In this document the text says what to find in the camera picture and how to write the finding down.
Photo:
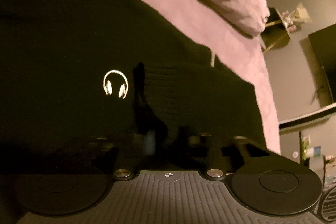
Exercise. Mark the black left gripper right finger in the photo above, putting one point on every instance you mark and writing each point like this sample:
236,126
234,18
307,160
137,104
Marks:
257,178

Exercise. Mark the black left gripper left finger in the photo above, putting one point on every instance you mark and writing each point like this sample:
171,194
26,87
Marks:
79,182

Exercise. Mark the black sweater with headphone logo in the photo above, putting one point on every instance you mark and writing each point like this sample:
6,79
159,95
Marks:
88,84

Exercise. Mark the white tv shelf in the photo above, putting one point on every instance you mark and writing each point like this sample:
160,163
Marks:
304,120

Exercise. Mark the purple bed sheet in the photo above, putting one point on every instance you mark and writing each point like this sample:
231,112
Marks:
236,51

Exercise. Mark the black television screen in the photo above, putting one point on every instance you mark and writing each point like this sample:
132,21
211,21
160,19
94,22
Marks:
324,47

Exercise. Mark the wrapped bouquet on table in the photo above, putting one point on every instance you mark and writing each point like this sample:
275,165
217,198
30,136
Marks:
297,16

